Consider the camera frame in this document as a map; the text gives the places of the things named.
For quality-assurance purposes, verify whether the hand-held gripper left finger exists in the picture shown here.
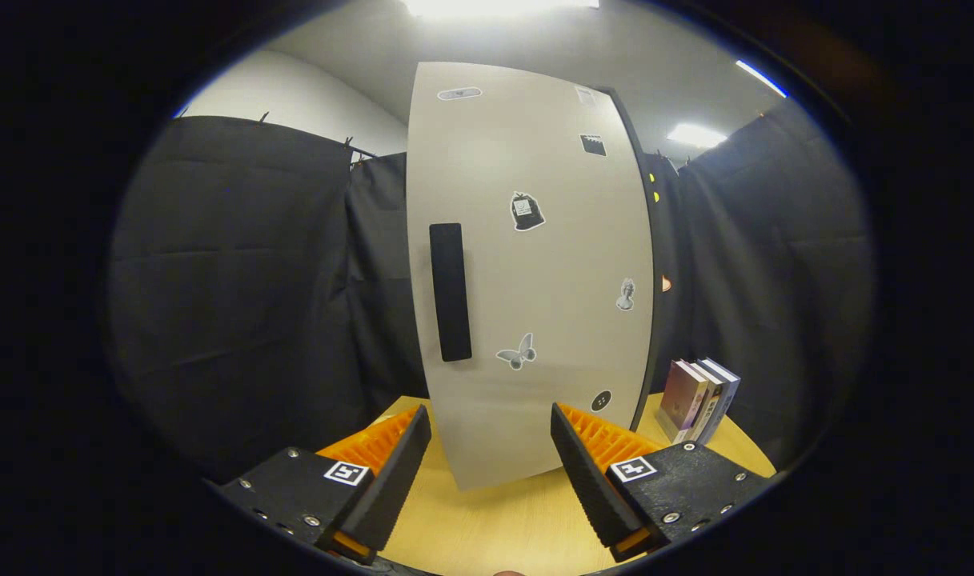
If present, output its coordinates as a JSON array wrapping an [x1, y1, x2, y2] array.
[[214, 404, 433, 566]]

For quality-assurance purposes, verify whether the black door handle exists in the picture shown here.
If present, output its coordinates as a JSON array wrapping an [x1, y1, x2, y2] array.
[[429, 222, 473, 362]]

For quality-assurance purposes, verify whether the beige cabinet door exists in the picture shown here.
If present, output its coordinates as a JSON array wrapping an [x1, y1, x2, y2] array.
[[407, 62, 655, 491]]

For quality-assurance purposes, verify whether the black backdrop cloth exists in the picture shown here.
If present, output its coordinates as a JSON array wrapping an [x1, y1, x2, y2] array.
[[106, 100, 876, 481]]

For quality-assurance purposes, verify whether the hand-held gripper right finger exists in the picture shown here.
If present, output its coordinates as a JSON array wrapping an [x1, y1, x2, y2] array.
[[551, 402, 776, 562]]

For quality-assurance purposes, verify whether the grey-blue book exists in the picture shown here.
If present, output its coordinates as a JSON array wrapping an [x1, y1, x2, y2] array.
[[699, 357, 742, 443]]

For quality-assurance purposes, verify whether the ceiling light panel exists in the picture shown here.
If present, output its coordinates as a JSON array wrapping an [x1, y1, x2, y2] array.
[[735, 59, 788, 99], [667, 122, 728, 150], [403, 0, 599, 19]]

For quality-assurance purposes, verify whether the white and brown book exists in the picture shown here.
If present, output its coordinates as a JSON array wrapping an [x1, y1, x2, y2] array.
[[689, 360, 726, 443]]

